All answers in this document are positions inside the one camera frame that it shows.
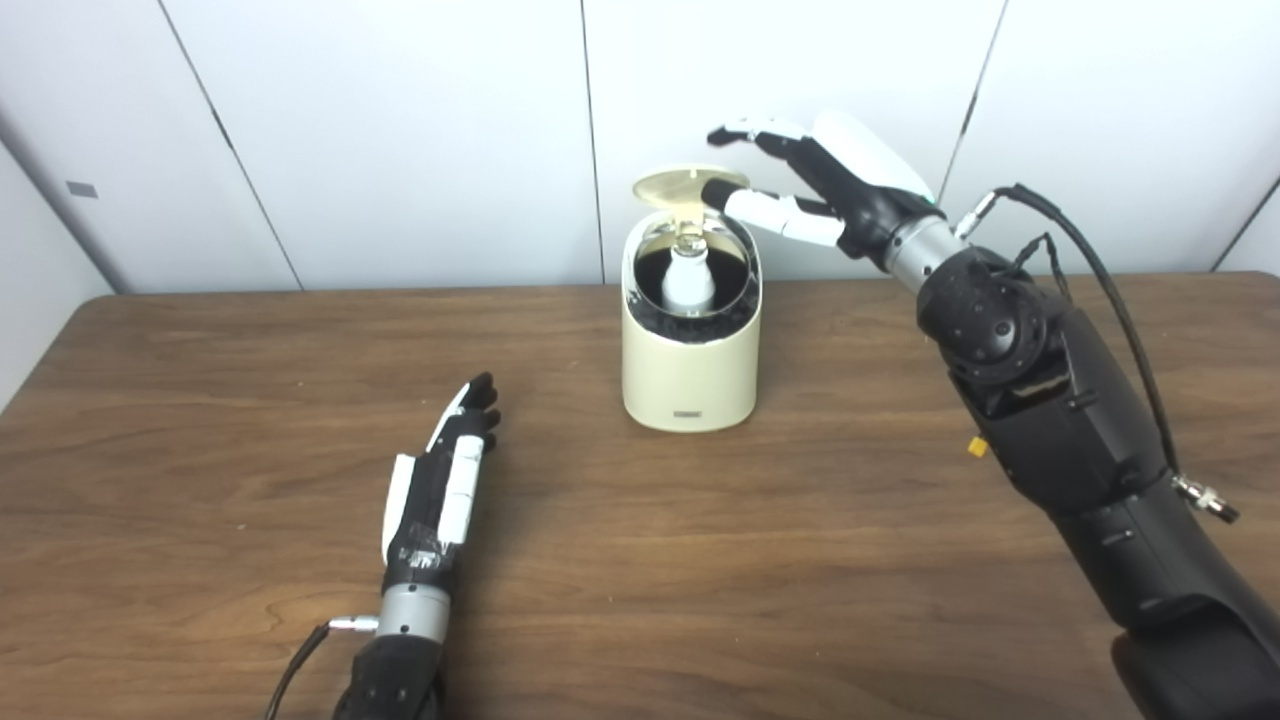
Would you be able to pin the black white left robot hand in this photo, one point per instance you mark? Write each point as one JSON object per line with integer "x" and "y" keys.
{"x": 440, "y": 500}

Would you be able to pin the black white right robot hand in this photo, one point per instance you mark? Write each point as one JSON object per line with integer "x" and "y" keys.
{"x": 870, "y": 190}

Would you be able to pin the cream round bin lid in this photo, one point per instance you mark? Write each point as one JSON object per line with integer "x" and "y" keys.
{"x": 680, "y": 186}

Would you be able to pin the small white plastic bottle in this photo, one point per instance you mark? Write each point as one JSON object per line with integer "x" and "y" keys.
{"x": 688, "y": 285}

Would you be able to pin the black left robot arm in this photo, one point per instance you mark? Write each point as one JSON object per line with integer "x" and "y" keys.
{"x": 400, "y": 660}

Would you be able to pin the black bin liner bag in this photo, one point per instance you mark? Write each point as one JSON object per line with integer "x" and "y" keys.
{"x": 645, "y": 278}

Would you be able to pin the cream-colored bin body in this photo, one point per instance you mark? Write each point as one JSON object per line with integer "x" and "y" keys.
{"x": 690, "y": 385}

